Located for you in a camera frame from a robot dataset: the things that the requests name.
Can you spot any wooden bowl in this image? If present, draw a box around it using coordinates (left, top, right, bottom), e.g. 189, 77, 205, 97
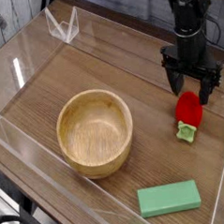
56, 89, 133, 179

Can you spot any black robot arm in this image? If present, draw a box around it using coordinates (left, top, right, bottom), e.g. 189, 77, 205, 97
161, 0, 223, 106

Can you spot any clear acrylic corner bracket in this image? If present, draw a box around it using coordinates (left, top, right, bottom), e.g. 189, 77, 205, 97
45, 7, 79, 43

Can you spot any green rectangular block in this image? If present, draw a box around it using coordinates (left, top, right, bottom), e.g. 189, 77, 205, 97
137, 179, 202, 218

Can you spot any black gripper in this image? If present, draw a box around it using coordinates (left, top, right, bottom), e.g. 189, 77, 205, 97
160, 45, 223, 106

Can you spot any red plush strawberry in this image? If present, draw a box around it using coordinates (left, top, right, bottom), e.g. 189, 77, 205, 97
175, 91, 203, 143

